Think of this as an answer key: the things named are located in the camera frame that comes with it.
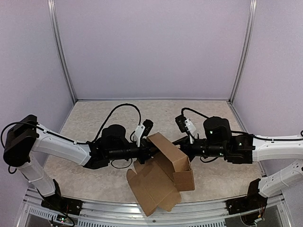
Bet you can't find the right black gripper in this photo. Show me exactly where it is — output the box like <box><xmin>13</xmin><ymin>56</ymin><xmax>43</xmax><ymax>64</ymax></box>
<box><xmin>167</xmin><ymin>135</ymin><xmax>227</xmax><ymax>163</ymax></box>

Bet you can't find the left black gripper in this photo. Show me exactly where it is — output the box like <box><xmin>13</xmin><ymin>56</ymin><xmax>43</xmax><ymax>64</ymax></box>
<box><xmin>107</xmin><ymin>139</ymin><xmax>163</xmax><ymax>165</ymax></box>

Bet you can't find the brown cardboard box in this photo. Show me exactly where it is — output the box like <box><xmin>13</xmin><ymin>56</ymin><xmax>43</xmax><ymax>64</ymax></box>
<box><xmin>126</xmin><ymin>132</ymin><xmax>195</xmax><ymax>217</ymax></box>

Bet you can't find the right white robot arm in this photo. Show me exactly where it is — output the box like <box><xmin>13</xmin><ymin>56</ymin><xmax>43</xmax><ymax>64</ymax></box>
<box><xmin>175</xmin><ymin>114</ymin><xmax>303</xmax><ymax>210</ymax></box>

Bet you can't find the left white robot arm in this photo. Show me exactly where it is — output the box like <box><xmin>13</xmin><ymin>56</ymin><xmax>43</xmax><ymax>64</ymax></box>
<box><xmin>0</xmin><ymin>114</ymin><xmax>155</xmax><ymax>210</ymax></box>

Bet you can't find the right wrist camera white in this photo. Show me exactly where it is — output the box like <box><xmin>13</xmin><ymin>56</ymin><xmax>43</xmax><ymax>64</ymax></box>
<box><xmin>175</xmin><ymin>114</ymin><xmax>199</xmax><ymax>144</ymax></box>

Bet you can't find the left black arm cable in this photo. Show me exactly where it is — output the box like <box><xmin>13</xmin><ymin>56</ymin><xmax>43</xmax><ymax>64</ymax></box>
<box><xmin>0</xmin><ymin>103</ymin><xmax>142</xmax><ymax>170</ymax></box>

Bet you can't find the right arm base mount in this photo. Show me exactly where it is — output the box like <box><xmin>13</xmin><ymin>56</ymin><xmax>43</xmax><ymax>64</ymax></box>
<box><xmin>225</xmin><ymin>178</ymin><xmax>268</xmax><ymax>215</ymax></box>

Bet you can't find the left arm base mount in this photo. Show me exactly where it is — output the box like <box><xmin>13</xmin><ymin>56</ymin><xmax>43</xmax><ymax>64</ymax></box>
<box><xmin>41</xmin><ymin>197</ymin><xmax>83</xmax><ymax>216</ymax></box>

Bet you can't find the front aluminium frame rail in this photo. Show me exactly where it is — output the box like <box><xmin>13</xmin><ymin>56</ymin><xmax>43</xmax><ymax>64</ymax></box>
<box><xmin>22</xmin><ymin>189</ymin><xmax>291</xmax><ymax>227</ymax></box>

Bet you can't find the right aluminium frame post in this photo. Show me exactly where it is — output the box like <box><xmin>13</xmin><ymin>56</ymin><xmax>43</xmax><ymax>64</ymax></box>
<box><xmin>229</xmin><ymin>0</ymin><xmax>258</xmax><ymax>105</ymax></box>

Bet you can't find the aluminium frame post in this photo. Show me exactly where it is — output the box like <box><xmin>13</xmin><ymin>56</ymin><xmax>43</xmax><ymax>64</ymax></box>
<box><xmin>47</xmin><ymin>0</ymin><xmax>78</xmax><ymax>104</ymax></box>
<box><xmin>229</xmin><ymin>0</ymin><xmax>258</xmax><ymax>105</ymax></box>

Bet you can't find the left aluminium frame post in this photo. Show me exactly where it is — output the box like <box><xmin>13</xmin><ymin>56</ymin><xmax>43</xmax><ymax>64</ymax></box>
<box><xmin>47</xmin><ymin>0</ymin><xmax>78</xmax><ymax>104</ymax></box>

